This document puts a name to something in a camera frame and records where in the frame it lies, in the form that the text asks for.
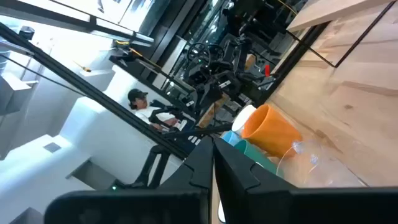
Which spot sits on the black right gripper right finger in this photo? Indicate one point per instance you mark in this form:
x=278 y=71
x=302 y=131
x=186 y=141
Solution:
x=242 y=177

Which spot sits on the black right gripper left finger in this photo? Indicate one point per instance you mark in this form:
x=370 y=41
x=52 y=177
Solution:
x=189 y=177

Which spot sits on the green cup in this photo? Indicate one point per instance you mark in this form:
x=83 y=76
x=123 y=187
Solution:
x=256 y=155

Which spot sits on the light blue ceramic mug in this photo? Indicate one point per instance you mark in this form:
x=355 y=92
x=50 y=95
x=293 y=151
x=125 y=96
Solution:
x=230 y=138

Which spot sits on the orange ceramic mug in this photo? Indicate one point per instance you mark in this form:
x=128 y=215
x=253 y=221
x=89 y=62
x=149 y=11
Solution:
x=273 y=132

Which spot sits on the white ceramic mug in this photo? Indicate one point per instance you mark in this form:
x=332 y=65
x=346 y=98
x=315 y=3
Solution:
x=242 y=119

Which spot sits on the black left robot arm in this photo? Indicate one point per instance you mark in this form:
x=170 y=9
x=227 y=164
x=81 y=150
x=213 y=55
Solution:
x=217 y=71

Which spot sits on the clear plastic cup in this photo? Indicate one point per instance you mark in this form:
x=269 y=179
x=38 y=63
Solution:
x=320 y=171

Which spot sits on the person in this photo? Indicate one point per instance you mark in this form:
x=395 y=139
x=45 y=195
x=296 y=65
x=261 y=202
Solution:
x=146 y=112

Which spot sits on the small red object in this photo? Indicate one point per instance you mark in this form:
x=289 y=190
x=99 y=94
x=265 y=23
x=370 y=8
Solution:
x=267 y=70

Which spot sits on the black aluminium table frame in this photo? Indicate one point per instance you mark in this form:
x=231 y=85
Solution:
x=93 y=92

